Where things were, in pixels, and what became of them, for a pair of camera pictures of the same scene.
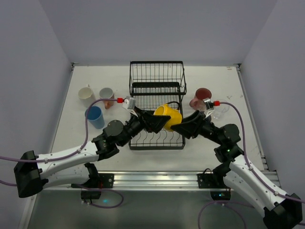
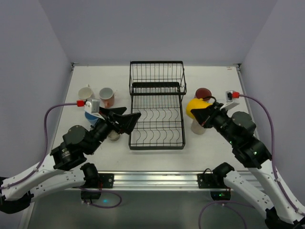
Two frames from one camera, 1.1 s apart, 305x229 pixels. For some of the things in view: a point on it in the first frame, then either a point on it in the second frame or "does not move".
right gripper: [200, 123] -> [209, 117]
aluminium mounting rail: [149, 180] does not move
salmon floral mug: [107, 93] does not move
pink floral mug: [198, 103] does not move
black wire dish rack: [153, 84] does not move
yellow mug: [175, 114] -> [194, 103]
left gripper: [144, 120] -> [114, 122]
